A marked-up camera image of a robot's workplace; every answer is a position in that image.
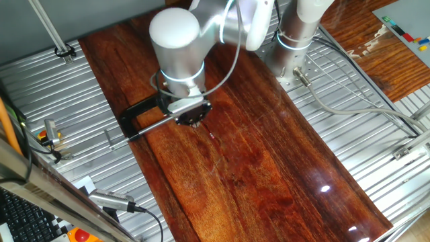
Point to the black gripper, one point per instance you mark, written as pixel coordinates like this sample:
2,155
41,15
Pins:
193,114

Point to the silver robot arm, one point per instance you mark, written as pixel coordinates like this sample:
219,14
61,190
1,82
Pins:
178,43

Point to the black C-clamp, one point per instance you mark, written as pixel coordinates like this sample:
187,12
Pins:
134,112

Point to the checkered marker sheet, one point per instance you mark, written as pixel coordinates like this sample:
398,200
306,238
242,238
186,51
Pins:
85,183

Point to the orange emergency stop box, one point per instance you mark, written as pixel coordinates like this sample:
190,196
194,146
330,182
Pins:
82,236

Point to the silver aluminium pole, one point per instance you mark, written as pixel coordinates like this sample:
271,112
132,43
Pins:
48,25

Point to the orange tube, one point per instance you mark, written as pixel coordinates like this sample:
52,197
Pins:
7,127

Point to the black keyboard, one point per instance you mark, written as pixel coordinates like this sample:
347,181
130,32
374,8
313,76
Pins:
23,222

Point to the green block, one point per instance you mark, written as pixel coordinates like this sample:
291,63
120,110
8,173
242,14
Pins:
386,19

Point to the black block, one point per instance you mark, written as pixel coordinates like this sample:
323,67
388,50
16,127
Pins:
398,30

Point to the red block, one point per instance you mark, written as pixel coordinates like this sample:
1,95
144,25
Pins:
408,37

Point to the yellow block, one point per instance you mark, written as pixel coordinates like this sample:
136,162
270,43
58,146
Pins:
423,48

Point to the grey board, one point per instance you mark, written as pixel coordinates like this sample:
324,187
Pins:
410,17

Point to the blue block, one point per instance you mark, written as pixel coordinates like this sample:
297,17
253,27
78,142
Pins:
424,41

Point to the silver ribbed camera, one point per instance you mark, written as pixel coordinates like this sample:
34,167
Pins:
111,200

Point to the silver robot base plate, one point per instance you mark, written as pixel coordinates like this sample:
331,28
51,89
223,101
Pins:
317,72

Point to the silver camera mount bracket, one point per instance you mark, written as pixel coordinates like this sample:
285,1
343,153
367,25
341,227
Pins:
52,131

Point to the steel frame beam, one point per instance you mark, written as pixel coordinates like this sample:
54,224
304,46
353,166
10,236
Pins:
43,190

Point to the aluminium profile bracket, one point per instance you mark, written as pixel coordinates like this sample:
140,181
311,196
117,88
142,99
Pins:
401,153

